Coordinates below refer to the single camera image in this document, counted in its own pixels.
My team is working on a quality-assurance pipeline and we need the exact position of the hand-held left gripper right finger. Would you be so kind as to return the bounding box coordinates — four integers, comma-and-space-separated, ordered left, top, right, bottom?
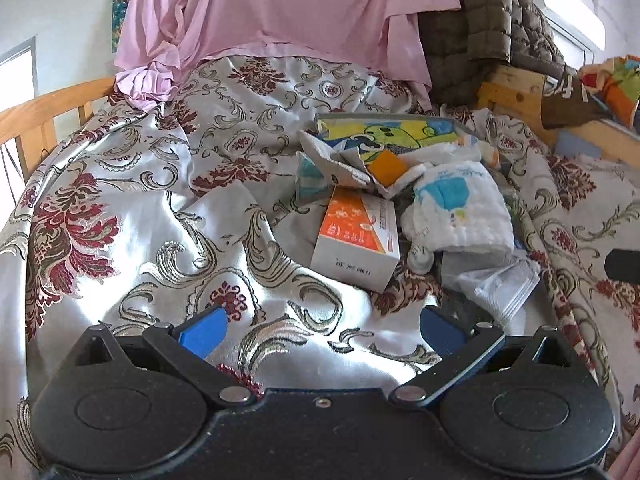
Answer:
389, 304, 583, 408

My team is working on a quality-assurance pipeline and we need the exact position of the white cloth teal print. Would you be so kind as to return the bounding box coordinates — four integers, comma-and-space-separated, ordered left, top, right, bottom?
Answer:
296, 130, 373, 201

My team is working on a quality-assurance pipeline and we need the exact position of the white air conditioner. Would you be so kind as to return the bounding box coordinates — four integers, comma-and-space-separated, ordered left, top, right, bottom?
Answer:
520, 0, 607, 48

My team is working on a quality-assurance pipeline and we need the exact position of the clear plastic bag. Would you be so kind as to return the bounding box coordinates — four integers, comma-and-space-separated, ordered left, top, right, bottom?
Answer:
442, 250, 543, 326

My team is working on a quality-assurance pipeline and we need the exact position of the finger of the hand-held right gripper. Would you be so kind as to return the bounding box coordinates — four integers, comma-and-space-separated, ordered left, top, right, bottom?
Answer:
604, 248, 640, 279

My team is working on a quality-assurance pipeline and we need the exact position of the brown quilted blanket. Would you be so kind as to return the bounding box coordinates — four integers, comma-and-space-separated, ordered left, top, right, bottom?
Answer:
417, 0, 571, 106

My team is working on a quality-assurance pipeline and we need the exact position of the white muslin towel blue print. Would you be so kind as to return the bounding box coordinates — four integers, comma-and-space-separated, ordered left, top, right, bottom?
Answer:
400, 160, 516, 276

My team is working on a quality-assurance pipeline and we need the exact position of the floral satin blanket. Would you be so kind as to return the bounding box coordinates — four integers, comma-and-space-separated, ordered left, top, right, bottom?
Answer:
0, 55, 640, 480

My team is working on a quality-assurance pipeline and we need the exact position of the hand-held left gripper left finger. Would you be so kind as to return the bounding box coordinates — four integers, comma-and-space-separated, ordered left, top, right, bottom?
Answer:
72, 304, 256, 406

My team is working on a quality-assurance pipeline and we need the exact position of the window frame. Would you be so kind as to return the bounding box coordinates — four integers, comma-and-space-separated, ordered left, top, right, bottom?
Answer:
0, 35, 38, 111

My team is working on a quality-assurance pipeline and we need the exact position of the white cloth orange patch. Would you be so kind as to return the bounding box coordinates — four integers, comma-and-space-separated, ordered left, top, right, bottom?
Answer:
350, 142, 501, 198

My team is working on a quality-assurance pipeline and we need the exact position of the pink bed sheet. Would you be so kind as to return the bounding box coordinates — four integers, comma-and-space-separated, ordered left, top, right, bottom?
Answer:
114, 0, 462, 111

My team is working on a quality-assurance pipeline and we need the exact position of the brown cloth white print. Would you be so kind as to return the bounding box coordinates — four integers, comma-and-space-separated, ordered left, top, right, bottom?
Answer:
541, 72, 608, 131

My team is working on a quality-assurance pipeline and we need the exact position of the orange and white box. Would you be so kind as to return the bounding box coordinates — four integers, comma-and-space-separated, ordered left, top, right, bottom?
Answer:
309, 186, 401, 295

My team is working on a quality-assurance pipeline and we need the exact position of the wooden bed frame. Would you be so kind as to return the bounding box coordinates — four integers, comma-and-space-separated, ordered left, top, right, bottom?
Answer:
475, 65, 640, 161

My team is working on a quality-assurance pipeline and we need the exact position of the colourful patchwork cloth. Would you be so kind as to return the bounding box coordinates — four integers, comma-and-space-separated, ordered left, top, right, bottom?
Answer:
580, 55, 640, 128

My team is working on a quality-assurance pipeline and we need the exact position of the teal patterned cloth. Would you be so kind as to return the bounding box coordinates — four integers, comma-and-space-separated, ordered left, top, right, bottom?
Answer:
112, 0, 137, 53

